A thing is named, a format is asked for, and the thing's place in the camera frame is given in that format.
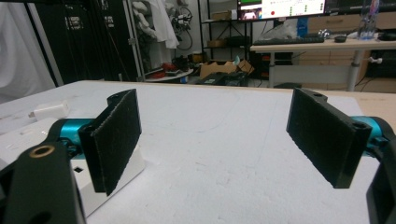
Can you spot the computer monitor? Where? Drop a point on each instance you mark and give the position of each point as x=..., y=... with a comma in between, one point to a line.
x=289, y=9

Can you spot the clear plastic bottle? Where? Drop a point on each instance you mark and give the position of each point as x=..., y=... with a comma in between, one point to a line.
x=369, y=21

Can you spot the round white table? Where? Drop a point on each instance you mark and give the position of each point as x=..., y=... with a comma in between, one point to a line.
x=169, y=76

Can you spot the black curtain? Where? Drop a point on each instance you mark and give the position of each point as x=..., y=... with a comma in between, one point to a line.
x=84, y=43

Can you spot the white foam mat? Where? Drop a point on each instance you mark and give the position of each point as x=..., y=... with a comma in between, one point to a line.
x=202, y=155

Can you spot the white charger plug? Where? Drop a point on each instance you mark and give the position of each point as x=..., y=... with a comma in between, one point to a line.
x=51, y=111

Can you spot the black keyboard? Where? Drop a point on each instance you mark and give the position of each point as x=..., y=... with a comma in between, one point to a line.
x=288, y=41

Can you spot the black shelf rack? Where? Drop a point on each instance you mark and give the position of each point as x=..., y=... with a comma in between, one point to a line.
x=230, y=21

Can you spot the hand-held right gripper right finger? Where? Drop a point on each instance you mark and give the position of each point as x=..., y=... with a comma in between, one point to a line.
x=327, y=140

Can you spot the wooden desk with white legs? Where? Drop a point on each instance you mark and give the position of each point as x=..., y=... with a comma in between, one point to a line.
x=311, y=47

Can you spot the silver metal stand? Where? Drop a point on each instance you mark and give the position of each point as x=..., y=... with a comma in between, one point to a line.
x=134, y=40

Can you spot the black computer tower green sticker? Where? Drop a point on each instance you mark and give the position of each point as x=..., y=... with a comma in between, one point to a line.
x=213, y=80

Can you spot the open cardboard box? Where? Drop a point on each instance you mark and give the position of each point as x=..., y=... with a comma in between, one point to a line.
x=218, y=67

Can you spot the hanging white garment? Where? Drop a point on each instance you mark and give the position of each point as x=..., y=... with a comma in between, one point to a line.
x=162, y=21

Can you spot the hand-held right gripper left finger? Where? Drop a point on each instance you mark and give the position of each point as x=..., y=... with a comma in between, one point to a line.
x=116, y=140

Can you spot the white curtain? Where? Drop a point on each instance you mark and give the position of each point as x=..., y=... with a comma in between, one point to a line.
x=18, y=46

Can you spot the clear plastic bag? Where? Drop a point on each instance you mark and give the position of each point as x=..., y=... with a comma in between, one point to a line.
x=281, y=31

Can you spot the white power strip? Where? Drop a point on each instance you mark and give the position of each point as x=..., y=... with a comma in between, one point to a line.
x=127, y=178

